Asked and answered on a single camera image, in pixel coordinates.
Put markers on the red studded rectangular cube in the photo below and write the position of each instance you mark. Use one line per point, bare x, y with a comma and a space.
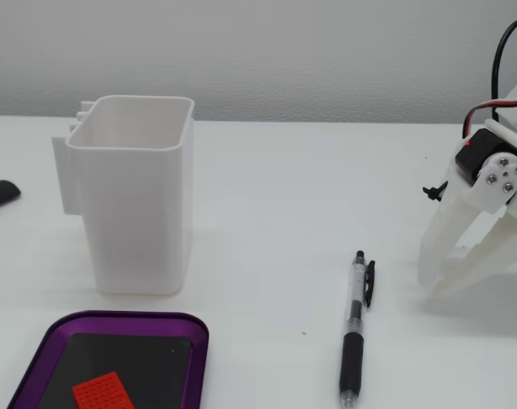
102, 389

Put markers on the black flat rounded object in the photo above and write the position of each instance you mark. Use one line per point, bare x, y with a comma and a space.
0, 191

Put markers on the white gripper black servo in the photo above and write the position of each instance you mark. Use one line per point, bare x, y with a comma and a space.
499, 174

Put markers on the white plastic open box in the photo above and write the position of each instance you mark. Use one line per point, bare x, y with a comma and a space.
134, 213

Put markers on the purple metal tray black mat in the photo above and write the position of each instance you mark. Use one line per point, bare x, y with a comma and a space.
200, 341

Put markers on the black zip tie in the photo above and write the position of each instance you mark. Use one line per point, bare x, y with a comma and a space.
434, 192

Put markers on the clear black ballpoint pen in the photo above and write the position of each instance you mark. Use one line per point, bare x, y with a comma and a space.
352, 353

